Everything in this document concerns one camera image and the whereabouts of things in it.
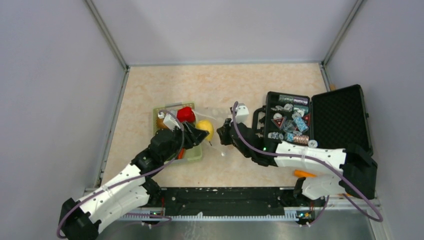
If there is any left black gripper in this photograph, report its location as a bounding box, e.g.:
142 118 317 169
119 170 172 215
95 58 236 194
161 120 209 162

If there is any yellow lemon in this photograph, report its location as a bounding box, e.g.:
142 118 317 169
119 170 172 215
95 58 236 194
195 119 214 142

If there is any clear polka dot zip bag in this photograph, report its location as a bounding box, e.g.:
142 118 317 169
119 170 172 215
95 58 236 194
193 106 231 157

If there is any green perforated plastic basket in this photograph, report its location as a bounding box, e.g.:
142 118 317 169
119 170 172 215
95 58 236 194
152 102 203 163

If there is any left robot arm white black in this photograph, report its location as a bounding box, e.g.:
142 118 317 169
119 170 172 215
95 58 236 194
56 121 214 240

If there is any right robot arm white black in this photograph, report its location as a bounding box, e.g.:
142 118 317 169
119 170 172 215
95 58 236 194
216 118 378 206

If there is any red bell pepper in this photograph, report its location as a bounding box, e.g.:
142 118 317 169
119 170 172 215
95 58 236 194
176 106 196 123

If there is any lower orange carrot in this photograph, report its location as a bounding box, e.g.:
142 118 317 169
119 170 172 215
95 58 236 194
177 148 186 160

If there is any brown potato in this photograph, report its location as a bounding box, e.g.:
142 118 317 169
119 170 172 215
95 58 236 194
156 117 168 129

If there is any black case with poker chips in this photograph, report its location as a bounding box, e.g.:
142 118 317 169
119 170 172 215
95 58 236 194
252 84 374 156

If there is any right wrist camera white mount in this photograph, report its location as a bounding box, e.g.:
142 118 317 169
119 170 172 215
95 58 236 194
235 103 250 124

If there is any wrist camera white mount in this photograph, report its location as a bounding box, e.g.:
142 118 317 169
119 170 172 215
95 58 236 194
157 111 181 131
235 103 250 124

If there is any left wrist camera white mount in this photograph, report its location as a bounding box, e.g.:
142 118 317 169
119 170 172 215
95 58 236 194
157 111 181 131

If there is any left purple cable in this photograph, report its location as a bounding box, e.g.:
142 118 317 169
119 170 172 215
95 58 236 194
56 109 186 240

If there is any purple cable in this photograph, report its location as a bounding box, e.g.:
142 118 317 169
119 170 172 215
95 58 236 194
56 109 186 240
231 101 384 223

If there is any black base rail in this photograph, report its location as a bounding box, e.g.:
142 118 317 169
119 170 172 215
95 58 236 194
141 187 325 217

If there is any orange handled tool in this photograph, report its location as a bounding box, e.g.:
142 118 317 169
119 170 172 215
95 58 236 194
293 169 352 197

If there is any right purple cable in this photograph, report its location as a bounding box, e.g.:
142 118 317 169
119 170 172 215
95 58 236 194
231 101 384 223

